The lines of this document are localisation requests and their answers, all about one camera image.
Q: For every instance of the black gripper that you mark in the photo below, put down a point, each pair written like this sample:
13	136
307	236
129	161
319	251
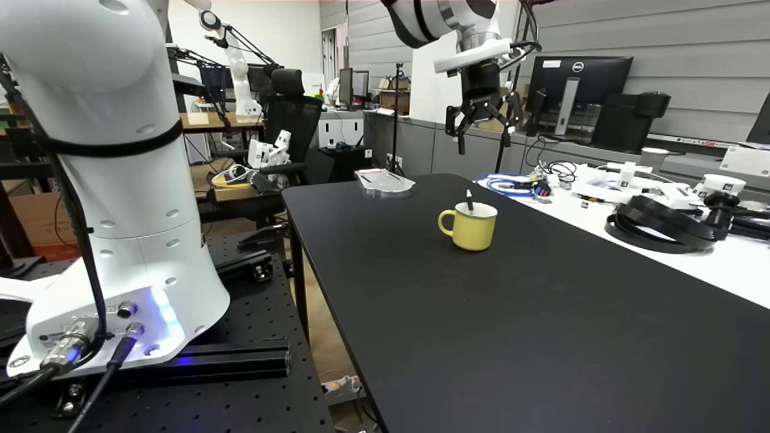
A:
482	92

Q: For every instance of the white pen with dark cap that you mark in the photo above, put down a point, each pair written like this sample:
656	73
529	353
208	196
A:
469	201

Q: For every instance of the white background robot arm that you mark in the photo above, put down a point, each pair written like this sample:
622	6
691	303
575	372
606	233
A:
238	76

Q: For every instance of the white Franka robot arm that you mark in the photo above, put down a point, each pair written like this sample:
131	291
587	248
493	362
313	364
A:
122	201

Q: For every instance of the blue and white clutter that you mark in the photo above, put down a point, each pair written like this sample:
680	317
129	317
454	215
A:
517	183

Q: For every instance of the thin black stand pole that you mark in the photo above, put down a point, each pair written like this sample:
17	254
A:
395	120

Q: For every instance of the black Dell monitor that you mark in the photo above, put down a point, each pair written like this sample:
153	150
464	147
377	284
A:
573	92

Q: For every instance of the yellow ceramic mug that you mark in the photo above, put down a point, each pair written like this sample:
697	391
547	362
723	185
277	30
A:
469	228

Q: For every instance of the black box-shaped computer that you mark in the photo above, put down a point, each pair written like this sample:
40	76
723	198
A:
628	120

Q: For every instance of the white papers pile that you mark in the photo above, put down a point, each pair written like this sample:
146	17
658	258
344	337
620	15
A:
626	181

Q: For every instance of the black office chair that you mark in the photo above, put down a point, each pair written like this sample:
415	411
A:
291	129

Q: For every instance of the white machine part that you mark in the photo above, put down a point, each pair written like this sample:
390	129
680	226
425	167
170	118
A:
268	150

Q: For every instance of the small white device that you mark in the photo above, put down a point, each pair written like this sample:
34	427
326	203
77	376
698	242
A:
720	185

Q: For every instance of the white flat box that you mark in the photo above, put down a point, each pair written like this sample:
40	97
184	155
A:
747	160

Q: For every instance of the wooden desk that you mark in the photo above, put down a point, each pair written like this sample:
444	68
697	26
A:
217	120

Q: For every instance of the black power adapter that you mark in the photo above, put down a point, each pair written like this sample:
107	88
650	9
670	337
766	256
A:
741	218

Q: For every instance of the black perforated breadboard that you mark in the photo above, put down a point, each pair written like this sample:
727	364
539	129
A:
241	399

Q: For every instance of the brown cardboard carton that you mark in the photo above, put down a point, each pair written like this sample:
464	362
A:
40	219

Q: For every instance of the black aluminium rail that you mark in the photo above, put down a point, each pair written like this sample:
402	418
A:
231	362

